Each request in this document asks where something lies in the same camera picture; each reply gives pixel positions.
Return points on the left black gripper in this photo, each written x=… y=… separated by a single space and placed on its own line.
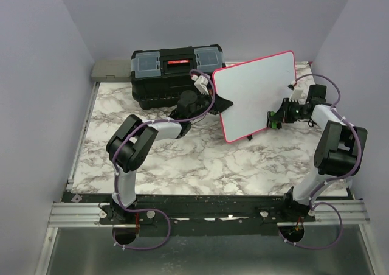
x=220 y=104

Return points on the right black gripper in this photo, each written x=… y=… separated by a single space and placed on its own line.
x=283 y=111

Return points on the green whiteboard eraser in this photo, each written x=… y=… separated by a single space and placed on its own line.
x=273 y=121

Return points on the pink framed whiteboard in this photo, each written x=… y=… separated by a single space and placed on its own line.
x=255 y=87

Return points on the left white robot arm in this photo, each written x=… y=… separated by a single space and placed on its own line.
x=131 y=143

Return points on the black plastic toolbox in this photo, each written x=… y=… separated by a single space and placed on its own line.
x=158 y=77

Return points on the grey plastic case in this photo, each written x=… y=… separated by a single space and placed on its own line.
x=111 y=71

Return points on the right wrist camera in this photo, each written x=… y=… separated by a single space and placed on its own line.
x=296 y=92

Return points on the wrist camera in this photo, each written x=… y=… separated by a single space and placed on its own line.
x=296 y=92
x=203 y=83

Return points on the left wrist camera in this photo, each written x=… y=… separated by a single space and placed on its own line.
x=203 y=83

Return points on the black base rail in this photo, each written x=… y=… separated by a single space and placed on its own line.
x=193 y=215

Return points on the aluminium extrusion frame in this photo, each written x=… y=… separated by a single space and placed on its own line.
x=66 y=215

